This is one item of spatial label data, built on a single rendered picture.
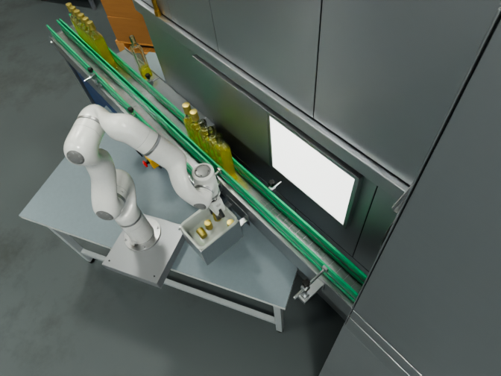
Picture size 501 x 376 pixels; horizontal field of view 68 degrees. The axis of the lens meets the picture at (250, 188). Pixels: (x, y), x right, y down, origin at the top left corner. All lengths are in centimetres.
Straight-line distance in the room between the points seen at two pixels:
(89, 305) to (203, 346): 87
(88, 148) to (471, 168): 114
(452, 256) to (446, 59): 44
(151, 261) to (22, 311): 143
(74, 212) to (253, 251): 104
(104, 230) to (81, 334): 92
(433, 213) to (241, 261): 145
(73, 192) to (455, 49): 206
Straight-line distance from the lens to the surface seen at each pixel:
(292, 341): 250
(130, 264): 193
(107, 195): 158
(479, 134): 39
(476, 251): 50
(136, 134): 126
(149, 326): 268
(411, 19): 86
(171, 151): 131
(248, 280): 182
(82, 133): 134
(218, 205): 152
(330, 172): 129
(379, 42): 92
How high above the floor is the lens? 246
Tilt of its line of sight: 56 degrees down
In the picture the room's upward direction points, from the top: 9 degrees counter-clockwise
